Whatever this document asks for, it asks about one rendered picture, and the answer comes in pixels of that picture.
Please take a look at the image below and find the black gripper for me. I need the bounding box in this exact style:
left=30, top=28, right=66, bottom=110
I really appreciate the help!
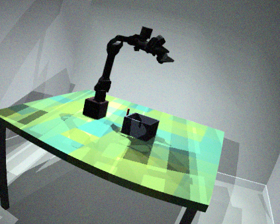
left=143, top=37, right=174, bottom=64

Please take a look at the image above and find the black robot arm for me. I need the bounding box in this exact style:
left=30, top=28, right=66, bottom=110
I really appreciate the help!
left=93, top=27, right=153, bottom=102

